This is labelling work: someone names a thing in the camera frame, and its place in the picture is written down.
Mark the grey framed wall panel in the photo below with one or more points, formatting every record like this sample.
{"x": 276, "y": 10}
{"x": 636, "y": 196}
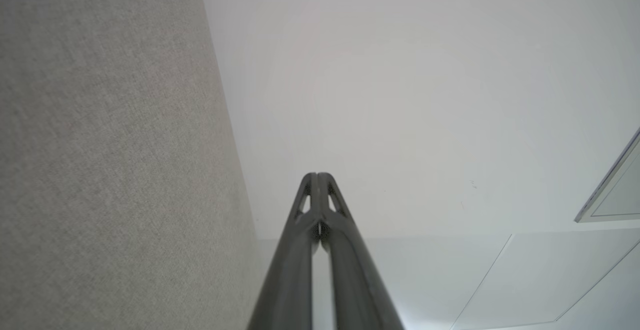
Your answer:
{"x": 622, "y": 195}

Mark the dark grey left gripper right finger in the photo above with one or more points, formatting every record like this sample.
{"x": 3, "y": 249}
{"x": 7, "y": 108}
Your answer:
{"x": 355, "y": 280}

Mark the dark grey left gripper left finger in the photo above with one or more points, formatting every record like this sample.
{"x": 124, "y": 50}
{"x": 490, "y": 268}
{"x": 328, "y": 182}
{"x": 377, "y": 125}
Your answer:
{"x": 290, "y": 270}

